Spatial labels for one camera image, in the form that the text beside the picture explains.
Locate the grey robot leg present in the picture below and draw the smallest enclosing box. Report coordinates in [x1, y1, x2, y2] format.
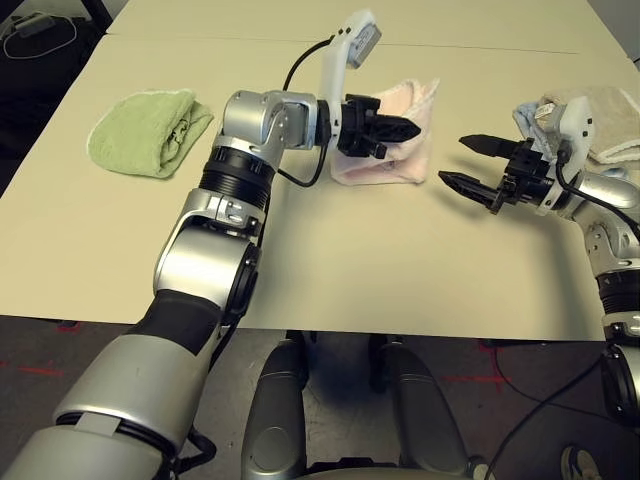
[240, 337, 309, 480]
[369, 334, 471, 476]

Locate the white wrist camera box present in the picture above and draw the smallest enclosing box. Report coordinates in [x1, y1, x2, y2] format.
[537, 96, 597, 216]
[319, 9, 384, 151]

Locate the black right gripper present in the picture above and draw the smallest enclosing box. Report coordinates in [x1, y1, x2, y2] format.
[438, 133, 561, 216]

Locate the light blue folded towel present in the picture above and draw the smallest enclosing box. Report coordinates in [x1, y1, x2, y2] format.
[513, 99, 631, 181]

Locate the grey robot right leg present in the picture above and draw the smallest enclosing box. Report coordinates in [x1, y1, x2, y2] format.
[369, 334, 471, 476]

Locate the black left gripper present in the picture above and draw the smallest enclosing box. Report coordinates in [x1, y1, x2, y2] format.
[329, 93, 422, 160]

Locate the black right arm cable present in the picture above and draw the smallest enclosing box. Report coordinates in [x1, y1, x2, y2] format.
[484, 139, 640, 480]

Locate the beige robot torso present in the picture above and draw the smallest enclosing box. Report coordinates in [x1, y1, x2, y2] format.
[299, 462, 481, 480]

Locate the green towel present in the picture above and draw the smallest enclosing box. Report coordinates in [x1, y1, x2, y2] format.
[87, 88, 215, 180]

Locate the grey power strip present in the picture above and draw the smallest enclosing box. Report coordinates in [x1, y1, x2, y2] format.
[12, 14, 56, 36]

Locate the beige folded towel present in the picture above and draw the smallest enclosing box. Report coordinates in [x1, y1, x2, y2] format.
[542, 85, 640, 164]

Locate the pink towel with embroidery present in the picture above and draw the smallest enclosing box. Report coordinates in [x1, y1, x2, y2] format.
[329, 77, 441, 186]

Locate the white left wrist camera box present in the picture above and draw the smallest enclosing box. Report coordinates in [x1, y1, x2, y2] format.
[319, 9, 384, 151]

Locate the black table leg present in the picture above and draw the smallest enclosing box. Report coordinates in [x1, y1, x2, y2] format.
[84, 0, 114, 36]

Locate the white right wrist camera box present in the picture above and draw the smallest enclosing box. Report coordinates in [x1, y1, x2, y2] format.
[537, 96, 597, 216]

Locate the grey robot left leg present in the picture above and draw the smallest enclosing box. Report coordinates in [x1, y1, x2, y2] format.
[240, 337, 309, 480]

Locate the thin black floor cable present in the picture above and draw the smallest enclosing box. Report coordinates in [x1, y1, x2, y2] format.
[494, 349, 609, 416]

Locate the white floor cable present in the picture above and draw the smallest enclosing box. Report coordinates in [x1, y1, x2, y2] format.
[2, 14, 79, 60]

